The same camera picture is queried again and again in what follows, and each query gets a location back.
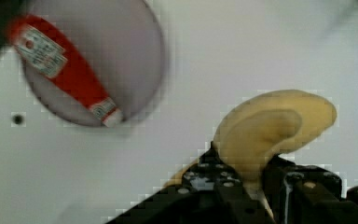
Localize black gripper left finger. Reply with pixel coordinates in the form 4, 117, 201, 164
106, 147, 275, 224

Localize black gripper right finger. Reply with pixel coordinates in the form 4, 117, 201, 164
262, 156, 358, 224

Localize yellow peeled banana toy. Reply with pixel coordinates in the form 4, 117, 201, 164
164, 89, 337, 218

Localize pale pink round plate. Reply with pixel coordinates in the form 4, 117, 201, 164
21, 0, 166, 127

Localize red ketchup bottle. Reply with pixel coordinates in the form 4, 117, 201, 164
7, 14, 124, 127

